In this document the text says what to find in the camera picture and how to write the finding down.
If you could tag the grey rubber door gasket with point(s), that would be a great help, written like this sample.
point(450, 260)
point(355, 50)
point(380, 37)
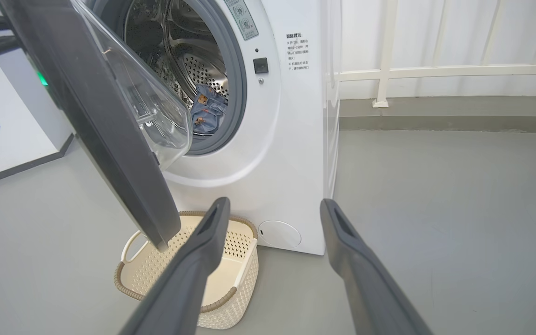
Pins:
point(236, 70)

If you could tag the white low platform dark base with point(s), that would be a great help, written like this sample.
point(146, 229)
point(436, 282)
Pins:
point(16, 139)

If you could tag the dark round washing machine door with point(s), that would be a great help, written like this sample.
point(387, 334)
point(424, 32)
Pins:
point(110, 139)

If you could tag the black square door latch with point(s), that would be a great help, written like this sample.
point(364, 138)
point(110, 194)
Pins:
point(260, 65)

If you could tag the bundle of blue-cream clothes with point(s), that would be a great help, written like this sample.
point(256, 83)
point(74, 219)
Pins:
point(207, 111)

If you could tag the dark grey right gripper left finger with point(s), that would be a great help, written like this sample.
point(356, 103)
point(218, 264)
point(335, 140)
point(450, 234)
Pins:
point(189, 279)

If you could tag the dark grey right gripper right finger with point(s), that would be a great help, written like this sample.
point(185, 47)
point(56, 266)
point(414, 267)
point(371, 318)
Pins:
point(361, 279)

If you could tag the grey instruction sticker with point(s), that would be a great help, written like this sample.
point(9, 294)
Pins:
point(244, 21)

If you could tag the cream perforated laundry basket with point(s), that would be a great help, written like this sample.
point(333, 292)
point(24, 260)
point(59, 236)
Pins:
point(231, 284)

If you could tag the steel perforated washer drum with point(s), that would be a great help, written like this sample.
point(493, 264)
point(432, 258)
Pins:
point(193, 51)

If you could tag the white front-load washing machine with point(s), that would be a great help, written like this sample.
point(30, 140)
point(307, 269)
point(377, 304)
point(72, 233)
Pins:
point(291, 139)

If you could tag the round white filter cover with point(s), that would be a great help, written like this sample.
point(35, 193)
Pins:
point(279, 234)

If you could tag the white metal railing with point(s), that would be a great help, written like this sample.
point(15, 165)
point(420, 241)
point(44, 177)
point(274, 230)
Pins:
point(435, 72)

